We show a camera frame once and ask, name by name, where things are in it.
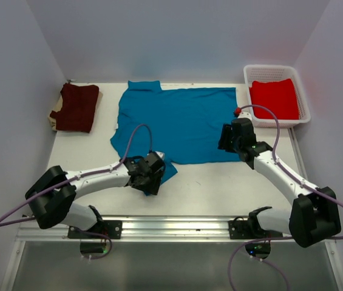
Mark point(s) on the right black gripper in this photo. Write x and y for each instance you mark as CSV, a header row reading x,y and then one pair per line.
x,y
223,143

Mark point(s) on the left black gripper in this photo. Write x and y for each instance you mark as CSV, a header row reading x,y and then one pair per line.
x,y
153,187

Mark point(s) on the blue t shirt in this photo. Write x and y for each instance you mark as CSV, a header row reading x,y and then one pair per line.
x,y
184,124

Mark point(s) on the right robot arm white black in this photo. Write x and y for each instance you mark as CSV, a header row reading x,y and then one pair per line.
x,y
313,217

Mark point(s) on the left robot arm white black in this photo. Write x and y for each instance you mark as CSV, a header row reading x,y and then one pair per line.
x,y
54,194

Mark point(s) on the bright red t shirt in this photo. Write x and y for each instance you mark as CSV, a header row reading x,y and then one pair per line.
x,y
279,97

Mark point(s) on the white plastic basket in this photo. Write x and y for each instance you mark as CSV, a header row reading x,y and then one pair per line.
x,y
273,73

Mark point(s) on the dark red folded t shirt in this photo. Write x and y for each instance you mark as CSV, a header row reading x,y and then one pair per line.
x,y
79,107

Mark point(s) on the beige folded t shirt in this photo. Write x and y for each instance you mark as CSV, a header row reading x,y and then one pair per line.
x,y
52,117

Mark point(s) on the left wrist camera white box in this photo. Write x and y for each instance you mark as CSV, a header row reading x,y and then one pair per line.
x,y
161,155

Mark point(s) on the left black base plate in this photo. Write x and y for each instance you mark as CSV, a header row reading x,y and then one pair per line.
x,y
110,228

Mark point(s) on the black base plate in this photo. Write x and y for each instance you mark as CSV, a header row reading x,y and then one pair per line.
x,y
243,227
110,228

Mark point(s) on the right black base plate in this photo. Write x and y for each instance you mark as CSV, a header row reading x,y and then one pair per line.
x,y
243,227

